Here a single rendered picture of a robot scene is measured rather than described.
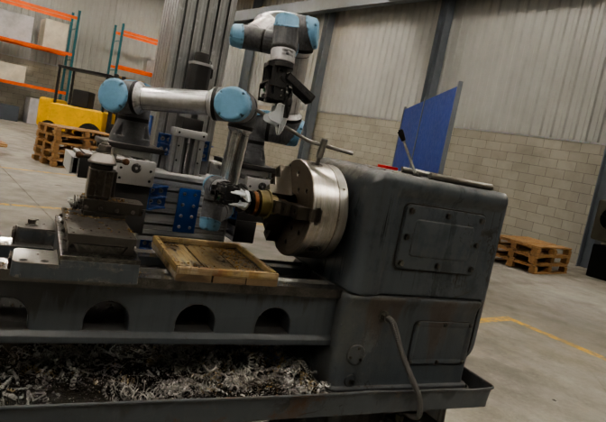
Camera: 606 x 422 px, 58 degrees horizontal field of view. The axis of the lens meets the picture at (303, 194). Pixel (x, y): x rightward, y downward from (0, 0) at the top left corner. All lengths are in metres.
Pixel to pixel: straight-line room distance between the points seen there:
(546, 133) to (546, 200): 1.45
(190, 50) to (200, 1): 0.20
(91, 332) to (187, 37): 1.31
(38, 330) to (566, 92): 12.06
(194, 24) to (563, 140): 10.75
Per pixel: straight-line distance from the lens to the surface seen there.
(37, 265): 1.39
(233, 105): 1.85
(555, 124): 12.77
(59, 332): 1.53
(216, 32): 2.42
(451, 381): 2.09
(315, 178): 1.65
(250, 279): 1.56
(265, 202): 1.67
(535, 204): 12.64
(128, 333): 1.55
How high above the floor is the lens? 1.29
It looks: 5 degrees down
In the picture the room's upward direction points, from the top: 11 degrees clockwise
